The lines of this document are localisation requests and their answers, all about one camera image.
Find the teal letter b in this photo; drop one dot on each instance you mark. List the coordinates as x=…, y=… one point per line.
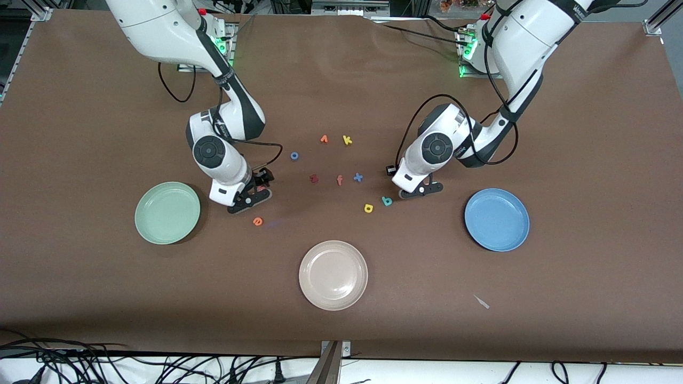
x=387, y=201

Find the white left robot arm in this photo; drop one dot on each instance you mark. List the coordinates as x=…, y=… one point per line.
x=525, y=37

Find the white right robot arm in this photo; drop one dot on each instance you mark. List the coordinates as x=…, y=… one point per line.
x=160, y=32

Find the light green plate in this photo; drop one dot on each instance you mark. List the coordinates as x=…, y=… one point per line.
x=167, y=213

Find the brown table cover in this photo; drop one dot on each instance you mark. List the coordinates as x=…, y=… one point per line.
x=341, y=96

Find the blue plate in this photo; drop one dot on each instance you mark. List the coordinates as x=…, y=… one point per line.
x=497, y=220

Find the beige plate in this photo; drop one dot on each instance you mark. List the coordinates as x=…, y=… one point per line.
x=333, y=275

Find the white tape scrap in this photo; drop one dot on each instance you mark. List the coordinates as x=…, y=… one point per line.
x=482, y=302

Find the gray equipment box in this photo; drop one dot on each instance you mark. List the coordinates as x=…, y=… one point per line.
x=349, y=6

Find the black power plug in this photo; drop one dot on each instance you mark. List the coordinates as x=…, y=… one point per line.
x=278, y=370

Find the gray metal pole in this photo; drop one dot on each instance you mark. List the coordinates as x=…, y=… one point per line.
x=325, y=368

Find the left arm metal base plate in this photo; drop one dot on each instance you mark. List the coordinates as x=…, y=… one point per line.
x=469, y=74

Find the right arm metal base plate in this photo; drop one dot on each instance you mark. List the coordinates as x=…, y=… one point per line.
x=231, y=56

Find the small metal bracket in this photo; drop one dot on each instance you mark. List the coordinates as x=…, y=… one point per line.
x=344, y=349

